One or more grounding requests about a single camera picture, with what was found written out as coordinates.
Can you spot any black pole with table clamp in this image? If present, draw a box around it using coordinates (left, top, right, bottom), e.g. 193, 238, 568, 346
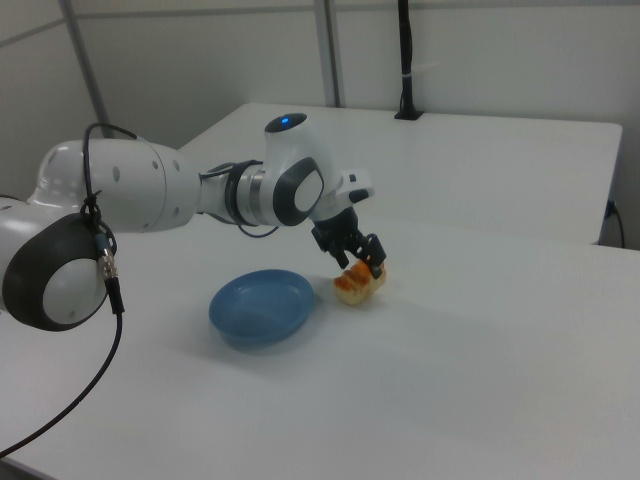
393, 0, 426, 122

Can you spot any orange glazed bread loaf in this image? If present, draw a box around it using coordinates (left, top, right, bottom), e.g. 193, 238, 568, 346
333, 258, 389, 307

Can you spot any thin black cable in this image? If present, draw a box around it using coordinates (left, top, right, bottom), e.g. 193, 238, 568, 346
605, 199, 627, 248

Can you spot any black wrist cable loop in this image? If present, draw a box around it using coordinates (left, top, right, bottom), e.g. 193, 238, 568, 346
198, 159, 282, 238

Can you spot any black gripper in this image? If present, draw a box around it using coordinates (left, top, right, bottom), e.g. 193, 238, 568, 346
310, 207, 389, 279

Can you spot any black cable with metal connector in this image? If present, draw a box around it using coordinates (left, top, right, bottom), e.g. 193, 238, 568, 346
0, 122, 139, 460

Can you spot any blue round plate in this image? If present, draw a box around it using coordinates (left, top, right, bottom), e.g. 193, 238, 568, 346
208, 268, 317, 356

